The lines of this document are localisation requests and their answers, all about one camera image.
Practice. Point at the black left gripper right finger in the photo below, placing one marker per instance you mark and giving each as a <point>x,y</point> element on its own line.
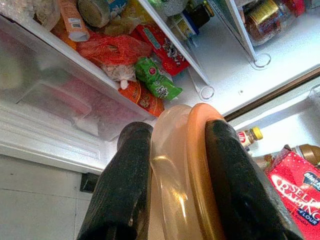
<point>237,190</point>

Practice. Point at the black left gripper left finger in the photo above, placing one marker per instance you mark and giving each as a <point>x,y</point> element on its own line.
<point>120,187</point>

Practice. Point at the orange beige plastic bowl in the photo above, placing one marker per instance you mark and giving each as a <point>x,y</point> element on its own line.
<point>175,175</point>

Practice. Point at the clear plastic fridge drawer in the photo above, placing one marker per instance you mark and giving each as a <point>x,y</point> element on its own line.
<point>50,87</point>

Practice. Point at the white fridge interior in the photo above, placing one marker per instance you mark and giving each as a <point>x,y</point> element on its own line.
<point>225,62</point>

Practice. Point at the small bottle with yellow cap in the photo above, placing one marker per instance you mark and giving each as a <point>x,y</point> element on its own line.
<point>248,137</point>

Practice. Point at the red self raising flour bag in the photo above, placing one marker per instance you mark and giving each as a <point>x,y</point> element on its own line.
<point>297,190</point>

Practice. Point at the brown jar with gold lid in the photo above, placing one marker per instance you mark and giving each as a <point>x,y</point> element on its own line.
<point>308,153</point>

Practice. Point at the orange printed food packet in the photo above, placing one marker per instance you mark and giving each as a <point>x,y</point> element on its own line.
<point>142,98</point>

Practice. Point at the clear bag of white beans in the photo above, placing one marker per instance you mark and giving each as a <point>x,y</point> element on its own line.
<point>118,73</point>

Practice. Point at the green printed food packet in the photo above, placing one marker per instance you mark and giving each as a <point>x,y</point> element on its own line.
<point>157,80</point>

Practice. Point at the red orange plastic bag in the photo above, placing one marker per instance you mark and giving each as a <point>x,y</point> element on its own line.
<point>112,48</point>

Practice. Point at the red cartoon snack packet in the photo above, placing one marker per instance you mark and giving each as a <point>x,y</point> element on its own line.
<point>167,50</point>

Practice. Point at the yellow food packet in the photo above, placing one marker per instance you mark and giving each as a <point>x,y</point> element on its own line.
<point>120,26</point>

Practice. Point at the glass jar with gold lid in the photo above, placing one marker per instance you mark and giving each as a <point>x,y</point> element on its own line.
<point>265,22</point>

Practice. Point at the orange white tube package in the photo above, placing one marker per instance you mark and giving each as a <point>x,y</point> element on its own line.
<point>75,22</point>

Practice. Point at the jar with metal lid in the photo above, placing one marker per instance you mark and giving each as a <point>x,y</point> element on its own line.
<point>95,11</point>

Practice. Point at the dark jar with yellow lid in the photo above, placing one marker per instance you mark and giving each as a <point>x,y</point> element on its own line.
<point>200,13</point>

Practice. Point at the silver green foil bag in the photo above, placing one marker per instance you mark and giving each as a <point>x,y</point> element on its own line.
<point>167,6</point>

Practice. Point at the clear plastic bag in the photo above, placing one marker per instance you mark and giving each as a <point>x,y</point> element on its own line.
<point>25,10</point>

